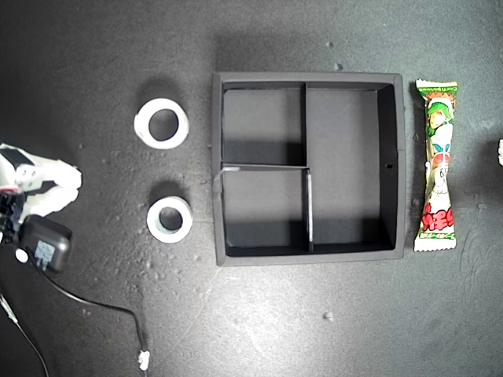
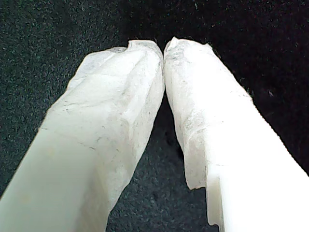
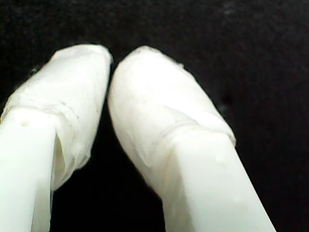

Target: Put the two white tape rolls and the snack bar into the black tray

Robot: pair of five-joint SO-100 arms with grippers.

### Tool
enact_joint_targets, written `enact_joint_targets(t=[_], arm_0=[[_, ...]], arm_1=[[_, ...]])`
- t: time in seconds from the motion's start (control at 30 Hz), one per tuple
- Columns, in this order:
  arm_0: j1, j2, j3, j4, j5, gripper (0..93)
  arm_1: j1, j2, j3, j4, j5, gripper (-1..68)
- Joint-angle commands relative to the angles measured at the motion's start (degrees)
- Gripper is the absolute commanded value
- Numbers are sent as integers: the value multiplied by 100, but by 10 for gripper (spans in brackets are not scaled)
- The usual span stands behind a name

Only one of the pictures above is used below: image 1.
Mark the black camera bracket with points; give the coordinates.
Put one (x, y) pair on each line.
(8, 214)

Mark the large white tape roll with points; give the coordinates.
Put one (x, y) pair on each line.
(142, 135)

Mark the black camera box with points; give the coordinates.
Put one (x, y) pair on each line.
(47, 243)

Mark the small white tape roll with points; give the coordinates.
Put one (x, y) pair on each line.
(154, 229)

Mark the green snack bar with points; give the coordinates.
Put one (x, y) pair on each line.
(438, 157)

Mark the black compartment tray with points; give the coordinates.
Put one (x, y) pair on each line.
(342, 157)

